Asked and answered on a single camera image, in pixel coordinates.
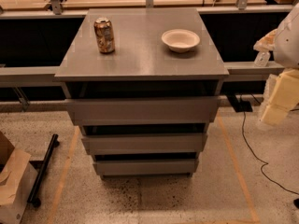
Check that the grey drawer cabinet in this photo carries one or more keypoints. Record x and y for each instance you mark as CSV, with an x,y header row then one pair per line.
x,y
142,66

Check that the black floor plug box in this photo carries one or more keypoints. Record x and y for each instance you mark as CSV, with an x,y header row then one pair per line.
x,y
238,104

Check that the clear sanitizer pump bottle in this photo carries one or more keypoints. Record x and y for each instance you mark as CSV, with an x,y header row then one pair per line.
x,y
262,59

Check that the grey bottom drawer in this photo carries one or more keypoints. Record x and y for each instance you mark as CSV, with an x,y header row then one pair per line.
x,y
158,167

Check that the grey drawer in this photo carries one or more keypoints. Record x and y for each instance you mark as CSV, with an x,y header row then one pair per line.
x,y
158,167
137,111
144,144

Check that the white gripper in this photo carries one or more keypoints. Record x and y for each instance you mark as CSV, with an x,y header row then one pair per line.
x,y
289,42

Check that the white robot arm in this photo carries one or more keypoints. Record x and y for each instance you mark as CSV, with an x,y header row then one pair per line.
x,y
284,43

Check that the grey metal rail frame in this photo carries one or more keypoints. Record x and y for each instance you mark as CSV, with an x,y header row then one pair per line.
x,y
38,74

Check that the grey top drawer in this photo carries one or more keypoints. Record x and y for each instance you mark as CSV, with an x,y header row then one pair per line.
x,y
137,111

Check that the crumpled soda can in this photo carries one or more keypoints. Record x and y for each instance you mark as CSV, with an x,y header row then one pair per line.
x,y
104,35

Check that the cardboard box with paper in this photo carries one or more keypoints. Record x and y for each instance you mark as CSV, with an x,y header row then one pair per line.
x,y
16,181

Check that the black metal bar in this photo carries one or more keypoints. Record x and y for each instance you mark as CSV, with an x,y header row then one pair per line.
x,y
41,167

